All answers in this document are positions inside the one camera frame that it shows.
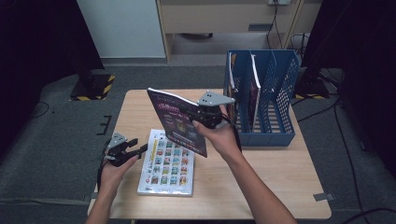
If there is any person's right hand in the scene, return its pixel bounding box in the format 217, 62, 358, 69
191, 105, 243, 160

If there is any left hand-held gripper cable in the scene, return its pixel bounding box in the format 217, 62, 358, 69
96, 139, 110, 190

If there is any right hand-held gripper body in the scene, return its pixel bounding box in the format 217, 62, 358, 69
192, 90, 236, 130

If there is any hand-held gripper cable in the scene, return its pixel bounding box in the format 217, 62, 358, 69
96, 139, 110, 190
222, 113, 244, 153

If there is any white cabinet panel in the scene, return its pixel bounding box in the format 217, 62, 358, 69
76, 0, 166, 59

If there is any black curtain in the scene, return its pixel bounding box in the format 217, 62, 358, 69
0, 0, 106, 157
300, 0, 396, 171

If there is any thin black floor cable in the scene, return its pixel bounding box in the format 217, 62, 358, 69
333, 102, 365, 218

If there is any white picture-grid magazine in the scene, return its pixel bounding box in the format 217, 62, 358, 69
137, 128, 196, 198

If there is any right hand-held gripper cable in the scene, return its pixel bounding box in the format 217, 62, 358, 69
222, 113, 244, 153

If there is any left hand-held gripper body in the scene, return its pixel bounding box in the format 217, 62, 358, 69
104, 132, 134, 167

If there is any light wooden desk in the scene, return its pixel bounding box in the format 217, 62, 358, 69
155, 0, 323, 63

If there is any black hanging cable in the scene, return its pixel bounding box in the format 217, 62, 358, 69
265, 4, 284, 49

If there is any purple magazine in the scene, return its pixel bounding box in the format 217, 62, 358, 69
247, 53, 262, 134
147, 87, 209, 159

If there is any person's left hand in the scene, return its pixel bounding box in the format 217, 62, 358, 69
98, 154, 139, 194

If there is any grey desk handle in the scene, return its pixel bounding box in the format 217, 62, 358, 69
247, 22, 274, 32

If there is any blue file rack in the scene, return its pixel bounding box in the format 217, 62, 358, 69
222, 49, 301, 147

